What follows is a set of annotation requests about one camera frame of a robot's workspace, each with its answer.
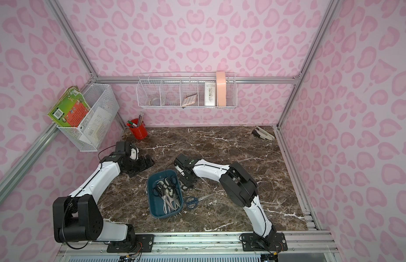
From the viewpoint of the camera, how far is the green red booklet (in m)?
0.67

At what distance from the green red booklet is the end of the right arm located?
49 cm

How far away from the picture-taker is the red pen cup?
1.09 meters
